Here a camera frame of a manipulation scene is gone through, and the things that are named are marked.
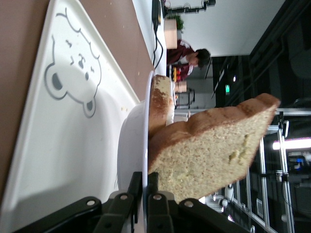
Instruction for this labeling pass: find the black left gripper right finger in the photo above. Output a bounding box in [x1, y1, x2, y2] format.
[146, 172, 174, 233]

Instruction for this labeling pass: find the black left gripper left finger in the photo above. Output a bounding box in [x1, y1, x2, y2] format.
[93, 171, 143, 233]

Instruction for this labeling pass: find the pale blue round plate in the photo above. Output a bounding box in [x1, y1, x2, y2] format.
[116, 69, 156, 233]

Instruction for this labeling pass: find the plain brown bread slice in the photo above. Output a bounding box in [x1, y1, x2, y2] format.
[147, 93, 281, 205]

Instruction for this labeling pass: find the fried egg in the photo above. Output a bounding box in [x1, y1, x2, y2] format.
[166, 106, 176, 126]

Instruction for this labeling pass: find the cream bear print tray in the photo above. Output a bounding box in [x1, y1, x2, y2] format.
[0, 0, 146, 233]

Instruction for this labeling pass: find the person in maroon jacket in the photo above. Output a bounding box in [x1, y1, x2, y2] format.
[167, 39, 212, 82]

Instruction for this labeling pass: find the wooden planter with plant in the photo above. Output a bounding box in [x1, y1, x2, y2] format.
[163, 14, 186, 50]

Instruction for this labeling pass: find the aluminium scaffold frame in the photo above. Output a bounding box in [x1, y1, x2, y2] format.
[223, 109, 296, 233]

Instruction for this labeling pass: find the black hanging cable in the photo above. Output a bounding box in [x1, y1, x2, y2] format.
[151, 0, 164, 70]

